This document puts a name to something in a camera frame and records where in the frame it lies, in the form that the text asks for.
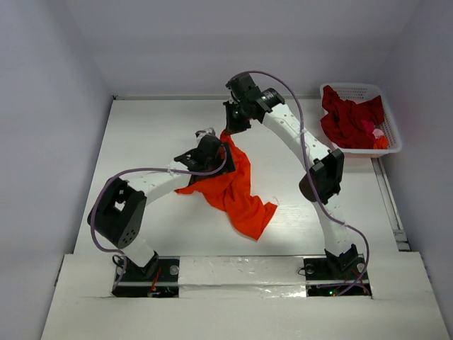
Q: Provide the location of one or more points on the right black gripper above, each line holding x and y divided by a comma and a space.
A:
233, 120

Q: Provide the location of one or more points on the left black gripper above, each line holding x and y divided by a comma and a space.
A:
228, 168

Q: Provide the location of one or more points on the orange t shirt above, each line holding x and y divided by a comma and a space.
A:
231, 193

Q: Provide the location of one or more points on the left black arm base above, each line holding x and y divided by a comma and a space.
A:
162, 283

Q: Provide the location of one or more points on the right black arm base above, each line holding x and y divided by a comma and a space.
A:
323, 281

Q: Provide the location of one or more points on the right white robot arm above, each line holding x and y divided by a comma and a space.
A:
323, 166

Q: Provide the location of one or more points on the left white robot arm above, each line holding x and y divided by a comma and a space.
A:
116, 217

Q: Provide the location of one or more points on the dark red t shirt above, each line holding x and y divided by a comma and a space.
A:
343, 122

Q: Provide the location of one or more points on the white plastic basket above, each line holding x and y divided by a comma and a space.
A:
359, 93

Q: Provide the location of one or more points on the pink cloth in basket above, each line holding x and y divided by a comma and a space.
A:
371, 130

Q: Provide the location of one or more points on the small orange cloth in basket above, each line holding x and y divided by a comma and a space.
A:
381, 143

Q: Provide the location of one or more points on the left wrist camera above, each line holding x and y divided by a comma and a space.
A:
207, 131

